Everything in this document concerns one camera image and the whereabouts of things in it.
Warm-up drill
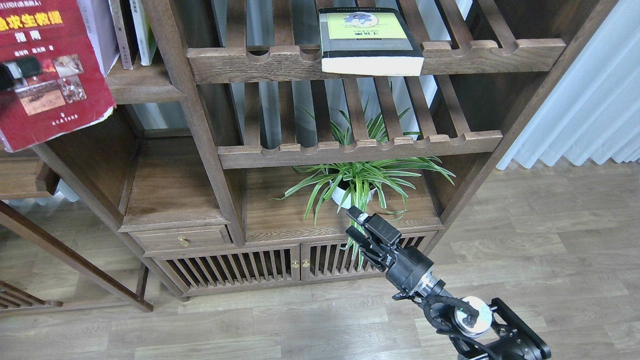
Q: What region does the white curtain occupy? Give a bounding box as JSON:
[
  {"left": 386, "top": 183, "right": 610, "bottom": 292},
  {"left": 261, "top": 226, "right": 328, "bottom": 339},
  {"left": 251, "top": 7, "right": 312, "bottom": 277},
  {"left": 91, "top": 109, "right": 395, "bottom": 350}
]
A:
[{"left": 496, "top": 0, "right": 640, "bottom": 170}]

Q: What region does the green spider plant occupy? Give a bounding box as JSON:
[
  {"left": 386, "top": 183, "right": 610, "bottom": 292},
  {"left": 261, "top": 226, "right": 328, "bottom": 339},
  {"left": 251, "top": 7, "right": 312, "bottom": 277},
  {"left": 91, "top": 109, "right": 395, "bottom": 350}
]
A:
[{"left": 272, "top": 97, "right": 456, "bottom": 271}]

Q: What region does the dark wooden bookshelf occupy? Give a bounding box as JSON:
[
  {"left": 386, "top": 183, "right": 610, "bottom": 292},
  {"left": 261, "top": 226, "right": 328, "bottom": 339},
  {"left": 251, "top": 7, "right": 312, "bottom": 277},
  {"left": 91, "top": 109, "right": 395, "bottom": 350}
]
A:
[{"left": 0, "top": 0, "right": 617, "bottom": 303}]

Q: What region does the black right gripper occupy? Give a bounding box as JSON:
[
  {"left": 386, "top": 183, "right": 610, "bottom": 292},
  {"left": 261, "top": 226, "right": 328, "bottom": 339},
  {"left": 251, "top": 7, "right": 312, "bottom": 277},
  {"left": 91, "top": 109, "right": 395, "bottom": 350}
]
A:
[{"left": 345, "top": 206, "right": 435, "bottom": 298}]

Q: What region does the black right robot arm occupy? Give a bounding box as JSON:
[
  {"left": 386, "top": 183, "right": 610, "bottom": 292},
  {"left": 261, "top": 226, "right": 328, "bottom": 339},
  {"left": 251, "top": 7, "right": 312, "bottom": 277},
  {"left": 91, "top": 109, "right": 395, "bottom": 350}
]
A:
[{"left": 346, "top": 206, "right": 552, "bottom": 360}]

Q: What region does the white plant pot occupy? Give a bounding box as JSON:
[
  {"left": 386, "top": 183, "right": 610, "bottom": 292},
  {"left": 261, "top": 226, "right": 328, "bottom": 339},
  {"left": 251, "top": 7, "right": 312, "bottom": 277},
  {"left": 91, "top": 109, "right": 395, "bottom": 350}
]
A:
[{"left": 331, "top": 180, "right": 377, "bottom": 212}]

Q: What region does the white lavender book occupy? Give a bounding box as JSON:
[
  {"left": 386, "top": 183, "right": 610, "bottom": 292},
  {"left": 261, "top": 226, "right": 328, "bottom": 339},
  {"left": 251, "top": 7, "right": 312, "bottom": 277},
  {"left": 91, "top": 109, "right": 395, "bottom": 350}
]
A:
[{"left": 77, "top": 0, "right": 120, "bottom": 76}]

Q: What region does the green and black book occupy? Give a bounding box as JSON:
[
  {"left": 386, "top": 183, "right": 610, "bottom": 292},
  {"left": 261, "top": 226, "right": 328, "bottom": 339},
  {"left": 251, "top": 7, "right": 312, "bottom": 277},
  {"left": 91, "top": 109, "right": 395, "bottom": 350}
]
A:
[{"left": 318, "top": 7, "right": 425, "bottom": 76}]

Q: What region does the white green upright book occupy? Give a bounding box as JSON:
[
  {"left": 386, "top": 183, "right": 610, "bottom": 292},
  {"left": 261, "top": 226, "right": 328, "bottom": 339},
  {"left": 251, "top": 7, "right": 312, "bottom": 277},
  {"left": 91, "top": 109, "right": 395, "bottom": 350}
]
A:
[{"left": 129, "top": 0, "right": 158, "bottom": 66}]

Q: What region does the red cover book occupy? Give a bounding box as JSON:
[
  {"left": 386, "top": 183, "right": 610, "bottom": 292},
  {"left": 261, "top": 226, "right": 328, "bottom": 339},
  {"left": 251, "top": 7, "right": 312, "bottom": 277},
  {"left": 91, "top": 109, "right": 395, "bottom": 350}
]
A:
[{"left": 0, "top": 0, "right": 116, "bottom": 153}]

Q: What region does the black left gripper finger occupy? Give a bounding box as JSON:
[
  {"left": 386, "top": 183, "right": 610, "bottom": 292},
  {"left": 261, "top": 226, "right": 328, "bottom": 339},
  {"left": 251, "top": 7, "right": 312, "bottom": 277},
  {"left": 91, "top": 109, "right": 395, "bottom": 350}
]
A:
[{"left": 0, "top": 55, "right": 43, "bottom": 91}]

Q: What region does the brass drawer knob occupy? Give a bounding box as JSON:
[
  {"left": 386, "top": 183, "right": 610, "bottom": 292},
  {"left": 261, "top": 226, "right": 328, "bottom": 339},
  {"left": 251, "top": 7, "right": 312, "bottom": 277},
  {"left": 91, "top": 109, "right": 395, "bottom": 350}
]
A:
[{"left": 178, "top": 235, "right": 191, "bottom": 248}]

